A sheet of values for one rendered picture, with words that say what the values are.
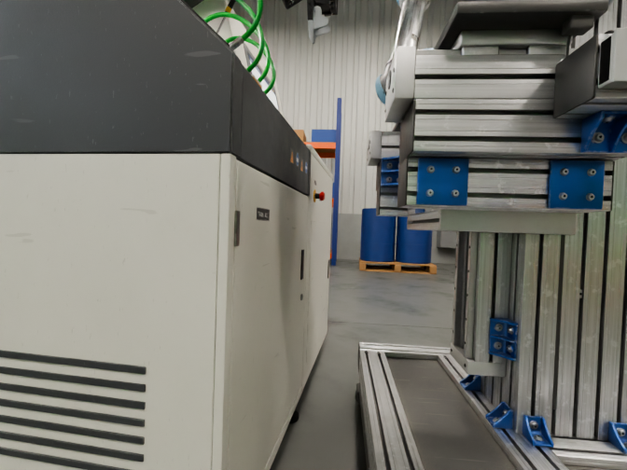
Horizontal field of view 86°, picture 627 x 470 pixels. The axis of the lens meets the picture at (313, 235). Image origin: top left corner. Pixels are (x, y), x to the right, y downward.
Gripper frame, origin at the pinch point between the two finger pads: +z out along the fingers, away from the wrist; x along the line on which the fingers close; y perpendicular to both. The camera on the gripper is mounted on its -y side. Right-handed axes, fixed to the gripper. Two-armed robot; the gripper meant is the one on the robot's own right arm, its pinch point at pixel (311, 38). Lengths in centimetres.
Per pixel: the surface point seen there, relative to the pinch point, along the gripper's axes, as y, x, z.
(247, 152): -3, -40, 42
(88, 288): -28, -47, 67
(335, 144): -49, 502, -95
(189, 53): -10, -47, 28
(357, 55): -23, 641, -322
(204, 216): -7, -47, 54
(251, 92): -2.9, -38.7, 31.0
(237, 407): -3, -41, 88
